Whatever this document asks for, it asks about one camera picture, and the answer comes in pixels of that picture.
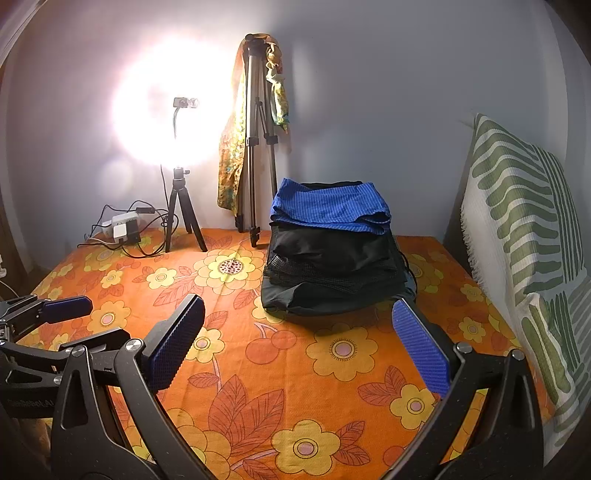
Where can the black phone holder clamp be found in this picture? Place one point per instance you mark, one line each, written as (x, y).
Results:
(182, 102)

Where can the pile of dark folded clothes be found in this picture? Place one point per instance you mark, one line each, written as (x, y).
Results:
(332, 258)

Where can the green striped white pillow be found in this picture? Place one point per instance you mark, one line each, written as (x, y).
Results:
(512, 207)

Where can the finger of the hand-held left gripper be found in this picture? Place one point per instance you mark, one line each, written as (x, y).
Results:
(92, 340)
(69, 308)

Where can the green patterned cloth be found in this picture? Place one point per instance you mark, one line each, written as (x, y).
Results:
(279, 101)

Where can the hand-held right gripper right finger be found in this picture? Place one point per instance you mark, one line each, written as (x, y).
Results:
(422, 346)

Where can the small black tripod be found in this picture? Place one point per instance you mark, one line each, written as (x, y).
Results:
(178, 184)

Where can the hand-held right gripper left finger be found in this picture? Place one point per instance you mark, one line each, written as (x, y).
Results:
(178, 341)

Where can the tall silver tripod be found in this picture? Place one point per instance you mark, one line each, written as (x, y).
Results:
(251, 138)

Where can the orange floral bedsheet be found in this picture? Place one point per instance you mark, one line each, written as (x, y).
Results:
(277, 369)

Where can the blue striped short pants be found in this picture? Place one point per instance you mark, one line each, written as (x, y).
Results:
(323, 203)

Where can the white plug adapter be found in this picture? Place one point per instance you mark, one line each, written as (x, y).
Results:
(2, 267)

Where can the black charger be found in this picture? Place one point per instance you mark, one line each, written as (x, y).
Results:
(134, 231)

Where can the yellow floral cloth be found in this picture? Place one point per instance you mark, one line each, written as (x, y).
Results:
(231, 161)

